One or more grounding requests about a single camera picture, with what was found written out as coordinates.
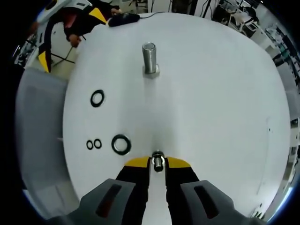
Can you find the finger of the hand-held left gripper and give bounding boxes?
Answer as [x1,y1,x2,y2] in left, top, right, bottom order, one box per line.
[38,20,64,74]
[58,6,109,25]

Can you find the large steel bolt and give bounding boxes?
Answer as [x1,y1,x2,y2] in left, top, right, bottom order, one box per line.
[141,42,161,80]

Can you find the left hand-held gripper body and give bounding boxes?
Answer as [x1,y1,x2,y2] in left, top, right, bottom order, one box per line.
[37,0,88,24]

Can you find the office desk with equipment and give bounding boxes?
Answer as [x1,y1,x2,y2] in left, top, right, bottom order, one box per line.
[210,0,262,32]

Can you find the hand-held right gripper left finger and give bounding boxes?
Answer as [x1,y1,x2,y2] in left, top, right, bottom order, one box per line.
[46,156,152,225]

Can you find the small steel bolt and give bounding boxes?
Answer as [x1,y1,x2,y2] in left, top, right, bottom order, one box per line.
[151,150,167,173]

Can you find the large black washer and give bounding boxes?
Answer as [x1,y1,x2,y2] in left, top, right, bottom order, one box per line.
[111,134,132,156]
[90,89,106,109]

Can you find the large grey box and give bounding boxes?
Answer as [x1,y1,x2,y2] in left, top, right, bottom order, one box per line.
[15,67,82,220]

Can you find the thin black cable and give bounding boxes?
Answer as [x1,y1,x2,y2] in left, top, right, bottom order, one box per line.
[139,11,166,20]

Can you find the thin green cable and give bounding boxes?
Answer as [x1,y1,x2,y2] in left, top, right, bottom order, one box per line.
[52,42,82,68]

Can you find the black oblong device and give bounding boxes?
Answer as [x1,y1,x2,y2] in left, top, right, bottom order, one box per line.
[107,12,142,28]

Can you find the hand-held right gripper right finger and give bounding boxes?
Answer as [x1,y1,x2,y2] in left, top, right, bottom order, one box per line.
[164,156,268,225]

